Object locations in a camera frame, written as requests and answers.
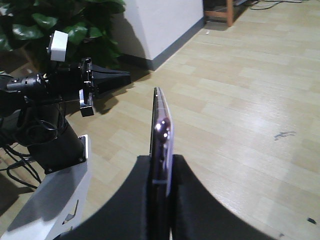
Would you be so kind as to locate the wooden desk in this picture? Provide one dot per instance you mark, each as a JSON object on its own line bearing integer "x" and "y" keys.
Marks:
{"x": 224, "y": 10}

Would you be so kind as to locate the green leafy plant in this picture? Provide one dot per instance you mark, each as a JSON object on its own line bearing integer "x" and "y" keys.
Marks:
{"x": 29, "y": 24}

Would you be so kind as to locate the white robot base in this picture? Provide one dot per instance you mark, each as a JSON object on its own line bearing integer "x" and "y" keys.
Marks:
{"x": 57, "y": 204}

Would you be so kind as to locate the black smartphone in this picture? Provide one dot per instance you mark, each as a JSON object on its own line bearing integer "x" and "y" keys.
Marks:
{"x": 161, "y": 142}

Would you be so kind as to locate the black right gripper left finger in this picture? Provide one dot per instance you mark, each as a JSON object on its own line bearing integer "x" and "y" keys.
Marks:
{"x": 124, "y": 215}

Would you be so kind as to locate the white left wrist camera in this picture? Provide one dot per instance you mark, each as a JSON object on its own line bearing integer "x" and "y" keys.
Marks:
{"x": 58, "y": 46}

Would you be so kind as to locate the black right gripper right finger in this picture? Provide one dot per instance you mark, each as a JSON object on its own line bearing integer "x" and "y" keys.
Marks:
{"x": 198, "y": 215}

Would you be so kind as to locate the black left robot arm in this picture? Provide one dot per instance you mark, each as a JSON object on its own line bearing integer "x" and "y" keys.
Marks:
{"x": 31, "y": 115}

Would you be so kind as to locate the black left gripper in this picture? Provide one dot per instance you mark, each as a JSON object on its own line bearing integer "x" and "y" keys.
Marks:
{"x": 79, "y": 82}

